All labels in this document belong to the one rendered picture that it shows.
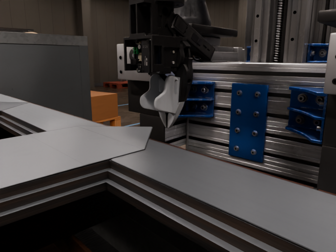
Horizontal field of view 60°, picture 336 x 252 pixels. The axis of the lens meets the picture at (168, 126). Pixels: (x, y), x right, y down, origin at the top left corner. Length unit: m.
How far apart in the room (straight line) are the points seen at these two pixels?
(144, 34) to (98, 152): 0.18
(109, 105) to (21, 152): 3.67
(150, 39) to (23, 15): 9.26
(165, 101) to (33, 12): 9.39
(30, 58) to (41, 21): 8.64
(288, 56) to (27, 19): 9.19
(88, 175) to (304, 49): 0.61
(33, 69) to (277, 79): 0.91
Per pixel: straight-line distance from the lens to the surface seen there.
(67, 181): 0.32
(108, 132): 0.46
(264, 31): 0.82
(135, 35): 0.46
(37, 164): 0.35
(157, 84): 0.51
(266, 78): 0.67
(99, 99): 3.92
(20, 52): 1.23
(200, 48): 0.52
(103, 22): 11.06
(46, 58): 1.26
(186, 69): 0.47
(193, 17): 0.82
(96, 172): 0.34
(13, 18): 9.56
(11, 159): 0.38
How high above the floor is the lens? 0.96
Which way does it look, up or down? 13 degrees down
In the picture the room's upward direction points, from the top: straight up
